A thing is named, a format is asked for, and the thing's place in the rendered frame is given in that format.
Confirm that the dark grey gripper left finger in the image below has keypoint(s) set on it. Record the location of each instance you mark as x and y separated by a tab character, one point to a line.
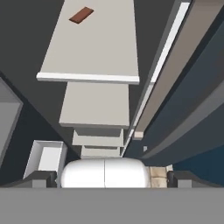
40	183

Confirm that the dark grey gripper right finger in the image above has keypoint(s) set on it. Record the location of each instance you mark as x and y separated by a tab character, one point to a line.
184	183

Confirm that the white open box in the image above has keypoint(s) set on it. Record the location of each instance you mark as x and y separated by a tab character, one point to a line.
48	159

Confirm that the large grey counter cabinet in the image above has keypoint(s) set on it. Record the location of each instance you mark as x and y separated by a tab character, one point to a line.
94	103

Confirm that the light grey dining counter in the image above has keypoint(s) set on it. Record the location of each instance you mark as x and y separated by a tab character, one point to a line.
93	49

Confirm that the long grey curved bar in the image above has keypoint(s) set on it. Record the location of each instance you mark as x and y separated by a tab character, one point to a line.
192	119

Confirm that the white rounded object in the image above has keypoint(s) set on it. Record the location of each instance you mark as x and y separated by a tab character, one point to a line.
105	173

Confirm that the grey stool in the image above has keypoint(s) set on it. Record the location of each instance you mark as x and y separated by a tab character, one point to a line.
97	140
100	152

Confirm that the grey flat panel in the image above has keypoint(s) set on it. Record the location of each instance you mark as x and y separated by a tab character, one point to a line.
7	122

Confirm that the dark blue cabinet run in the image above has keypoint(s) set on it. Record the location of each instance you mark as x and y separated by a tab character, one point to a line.
186	93

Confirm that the brown rectangular block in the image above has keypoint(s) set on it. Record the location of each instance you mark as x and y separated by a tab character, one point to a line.
81	15

